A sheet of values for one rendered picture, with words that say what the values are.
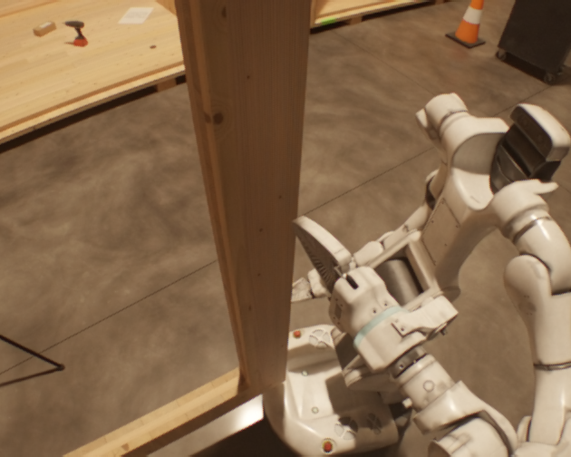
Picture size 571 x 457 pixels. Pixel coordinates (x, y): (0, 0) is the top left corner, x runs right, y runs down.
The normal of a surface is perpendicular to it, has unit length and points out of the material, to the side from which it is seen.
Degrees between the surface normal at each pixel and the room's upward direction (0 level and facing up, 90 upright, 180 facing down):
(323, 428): 0
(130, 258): 0
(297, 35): 90
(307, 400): 2
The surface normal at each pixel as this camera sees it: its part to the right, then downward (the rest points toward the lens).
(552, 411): -0.65, -0.60
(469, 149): 0.23, 0.76
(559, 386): -0.50, -0.48
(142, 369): 0.05, -0.63
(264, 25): 0.51, 0.68
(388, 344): -0.43, -0.33
